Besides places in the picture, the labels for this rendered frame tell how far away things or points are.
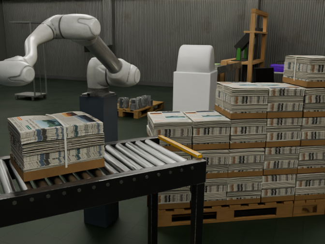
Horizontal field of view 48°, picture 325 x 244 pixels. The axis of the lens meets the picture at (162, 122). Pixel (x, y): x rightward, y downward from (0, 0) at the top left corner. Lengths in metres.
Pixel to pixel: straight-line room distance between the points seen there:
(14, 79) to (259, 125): 1.83
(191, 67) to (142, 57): 5.63
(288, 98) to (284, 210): 0.93
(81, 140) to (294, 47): 8.67
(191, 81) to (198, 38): 4.99
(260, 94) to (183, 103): 2.94
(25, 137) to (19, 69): 0.28
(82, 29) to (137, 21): 9.16
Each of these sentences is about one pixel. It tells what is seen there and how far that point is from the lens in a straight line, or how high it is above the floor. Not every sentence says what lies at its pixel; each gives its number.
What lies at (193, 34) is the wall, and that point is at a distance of 10.49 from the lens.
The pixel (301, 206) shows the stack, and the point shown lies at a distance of 3.24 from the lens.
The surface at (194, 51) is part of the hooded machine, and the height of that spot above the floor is 1.22.
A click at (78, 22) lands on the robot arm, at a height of 1.49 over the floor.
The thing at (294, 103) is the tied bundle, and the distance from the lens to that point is 2.91.
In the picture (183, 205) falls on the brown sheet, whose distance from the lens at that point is 2.85.
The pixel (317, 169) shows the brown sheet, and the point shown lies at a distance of 3.18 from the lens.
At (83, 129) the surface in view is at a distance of 1.68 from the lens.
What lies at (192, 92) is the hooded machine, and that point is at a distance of 5.54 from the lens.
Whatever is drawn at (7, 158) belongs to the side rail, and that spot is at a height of 0.80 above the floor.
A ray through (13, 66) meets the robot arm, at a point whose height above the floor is 1.29.
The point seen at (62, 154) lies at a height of 0.90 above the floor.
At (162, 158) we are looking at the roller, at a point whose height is 0.79.
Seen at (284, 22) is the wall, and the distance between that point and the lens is 10.02.
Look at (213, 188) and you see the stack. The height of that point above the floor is 0.29.
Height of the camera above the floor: 1.42
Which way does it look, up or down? 13 degrees down
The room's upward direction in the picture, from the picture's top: 1 degrees clockwise
